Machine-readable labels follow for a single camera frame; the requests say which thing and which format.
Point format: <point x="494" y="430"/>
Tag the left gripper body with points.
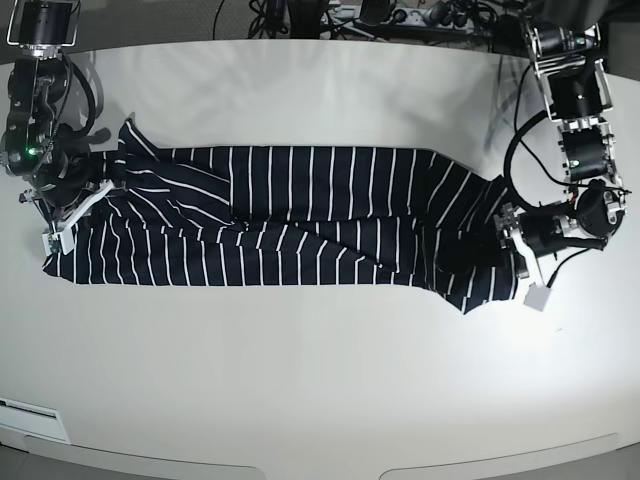
<point x="529" y="237"/>

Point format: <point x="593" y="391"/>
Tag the white power strip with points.
<point x="425" y="17"/>

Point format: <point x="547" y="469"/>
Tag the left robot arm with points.
<point x="564" y="44"/>

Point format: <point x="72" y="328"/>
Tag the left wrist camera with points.
<point x="537" y="296"/>

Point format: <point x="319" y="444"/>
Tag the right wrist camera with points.
<point x="59" y="242"/>

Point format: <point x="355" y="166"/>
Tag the white label sticker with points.
<point x="32" y="420"/>

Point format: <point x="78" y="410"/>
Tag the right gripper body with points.
<point x="60" y="186"/>

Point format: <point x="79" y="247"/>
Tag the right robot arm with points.
<point x="52" y="110"/>

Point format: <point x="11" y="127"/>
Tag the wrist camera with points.
<point x="537" y="296"/>
<point x="59" y="242"/>

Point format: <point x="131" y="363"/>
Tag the navy white striped T-shirt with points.
<point x="241" y="216"/>

